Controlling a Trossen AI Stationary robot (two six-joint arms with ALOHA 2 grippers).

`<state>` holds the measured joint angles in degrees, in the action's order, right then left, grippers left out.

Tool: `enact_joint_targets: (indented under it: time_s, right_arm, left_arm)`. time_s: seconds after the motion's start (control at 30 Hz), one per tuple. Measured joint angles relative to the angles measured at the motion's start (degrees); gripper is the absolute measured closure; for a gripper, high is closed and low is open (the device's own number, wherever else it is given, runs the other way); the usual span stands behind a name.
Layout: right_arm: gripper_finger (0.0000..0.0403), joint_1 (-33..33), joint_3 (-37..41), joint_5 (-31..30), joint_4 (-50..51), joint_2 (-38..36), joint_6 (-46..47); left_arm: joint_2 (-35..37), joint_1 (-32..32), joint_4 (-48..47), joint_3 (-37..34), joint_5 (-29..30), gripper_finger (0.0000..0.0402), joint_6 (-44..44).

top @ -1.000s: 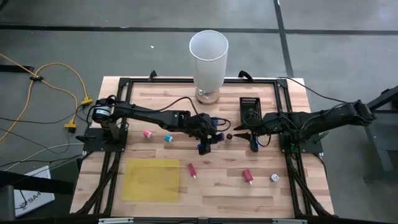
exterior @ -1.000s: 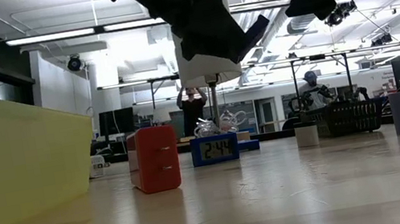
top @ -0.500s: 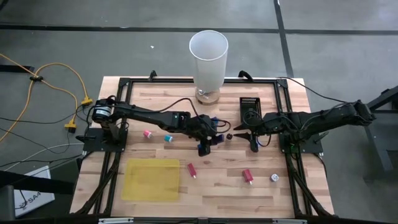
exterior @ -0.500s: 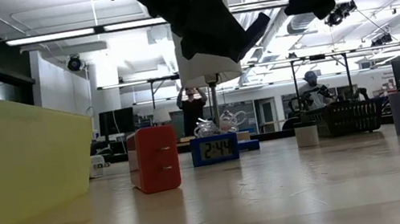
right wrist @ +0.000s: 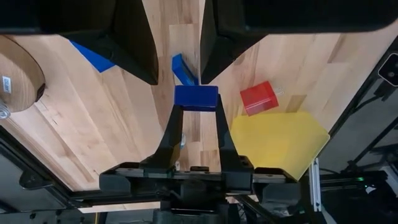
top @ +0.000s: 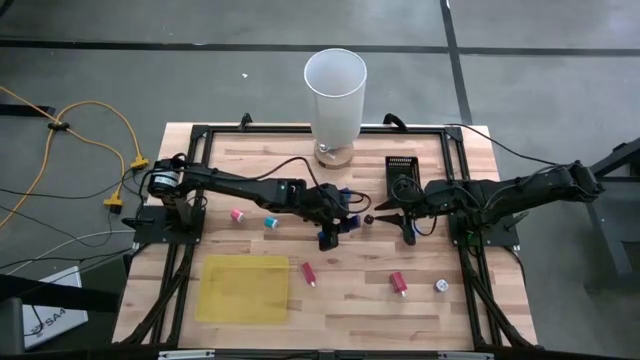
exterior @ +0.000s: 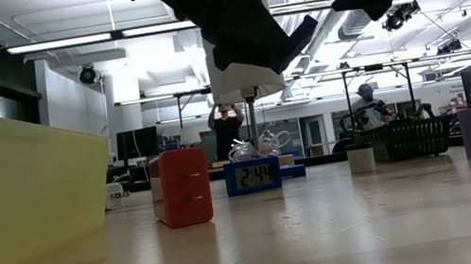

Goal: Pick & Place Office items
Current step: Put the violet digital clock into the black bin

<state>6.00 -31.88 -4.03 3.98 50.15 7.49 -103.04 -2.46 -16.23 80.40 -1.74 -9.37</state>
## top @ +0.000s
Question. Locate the black metal stand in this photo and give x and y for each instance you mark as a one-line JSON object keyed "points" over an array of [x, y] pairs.
{"points": [[605, 235]]}

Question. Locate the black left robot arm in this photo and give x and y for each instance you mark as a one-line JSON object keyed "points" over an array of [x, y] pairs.
{"points": [[235, 185]]}

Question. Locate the white printed box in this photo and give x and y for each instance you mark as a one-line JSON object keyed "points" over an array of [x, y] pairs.
{"points": [[55, 310]]}

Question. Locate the cyan small cylinder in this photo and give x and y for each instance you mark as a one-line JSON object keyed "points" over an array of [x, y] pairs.
{"points": [[270, 222]]}

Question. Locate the silver metal bracket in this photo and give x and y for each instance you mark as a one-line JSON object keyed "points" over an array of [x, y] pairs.
{"points": [[185, 354], [465, 356]]}

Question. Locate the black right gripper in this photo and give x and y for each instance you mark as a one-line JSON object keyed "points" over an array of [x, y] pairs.
{"points": [[417, 205]]}

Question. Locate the black metal table frame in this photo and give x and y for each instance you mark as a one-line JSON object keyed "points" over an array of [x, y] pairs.
{"points": [[250, 130]]}

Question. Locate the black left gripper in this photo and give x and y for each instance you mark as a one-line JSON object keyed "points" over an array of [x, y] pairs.
{"points": [[332, 207]]}

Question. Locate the white shade wooden table lamp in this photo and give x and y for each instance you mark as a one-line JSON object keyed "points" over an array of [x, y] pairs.
{"points": [[335, 110]]}

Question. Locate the black flat floor bar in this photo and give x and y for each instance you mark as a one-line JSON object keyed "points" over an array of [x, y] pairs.
{"points": [[25, 110]]}

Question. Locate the black frame clamp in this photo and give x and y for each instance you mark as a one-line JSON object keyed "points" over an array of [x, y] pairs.
{"points": [[395, 120], [245, 121]]}

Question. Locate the small black ball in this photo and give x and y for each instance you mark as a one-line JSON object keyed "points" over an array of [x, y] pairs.
{"points": [[369, 219]]}

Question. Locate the yellow plastic tray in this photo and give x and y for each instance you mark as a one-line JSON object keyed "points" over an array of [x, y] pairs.
{"points": [[240, 290]]}

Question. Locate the black mesh basket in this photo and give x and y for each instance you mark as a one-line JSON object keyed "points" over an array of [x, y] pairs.
{"points": [[402, 167]]}

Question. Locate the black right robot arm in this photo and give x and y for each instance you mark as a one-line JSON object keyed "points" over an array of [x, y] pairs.
{"points": [[525, 187]]}

